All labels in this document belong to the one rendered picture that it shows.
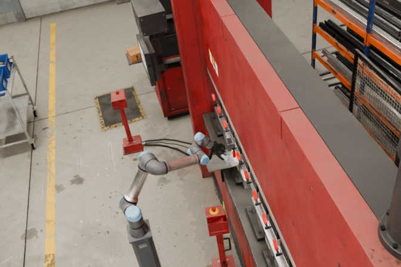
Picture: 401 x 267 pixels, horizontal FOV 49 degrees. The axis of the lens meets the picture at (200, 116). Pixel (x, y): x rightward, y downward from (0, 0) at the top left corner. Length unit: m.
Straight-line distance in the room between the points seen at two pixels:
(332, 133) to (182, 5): 2.25
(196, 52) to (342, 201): 2.66
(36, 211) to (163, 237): 1.52
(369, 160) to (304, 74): 0.63
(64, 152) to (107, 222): 1.41
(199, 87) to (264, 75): 2.04
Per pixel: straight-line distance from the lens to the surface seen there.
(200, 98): 4.23
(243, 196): 3.48
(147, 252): 3.64
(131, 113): 6.07
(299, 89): 2.06
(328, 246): 1.82
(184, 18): 3.81
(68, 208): 5.06
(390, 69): 4.52
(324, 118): 1.89
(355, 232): 1.48
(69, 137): 6.01
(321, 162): 1.69
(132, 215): 3.36
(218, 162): 3.60
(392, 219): 1.40
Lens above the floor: 3.46
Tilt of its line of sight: 37 degrees down
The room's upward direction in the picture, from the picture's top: 9 degrees counter-clockwise
